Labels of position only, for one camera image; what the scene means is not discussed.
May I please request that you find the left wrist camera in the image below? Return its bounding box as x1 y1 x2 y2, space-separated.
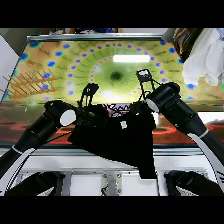
77 82 100 108

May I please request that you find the white garment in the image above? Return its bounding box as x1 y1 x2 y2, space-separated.
182 28 224 88

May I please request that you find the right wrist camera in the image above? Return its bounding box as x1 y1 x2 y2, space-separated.
136 68 155 101

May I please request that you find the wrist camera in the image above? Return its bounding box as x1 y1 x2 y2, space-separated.
136 68 155 101
77 82 100 108

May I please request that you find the brown garment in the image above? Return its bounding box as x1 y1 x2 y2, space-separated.
172 28 204 64

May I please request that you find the black garment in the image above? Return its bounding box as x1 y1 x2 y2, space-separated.
67 103 158 180

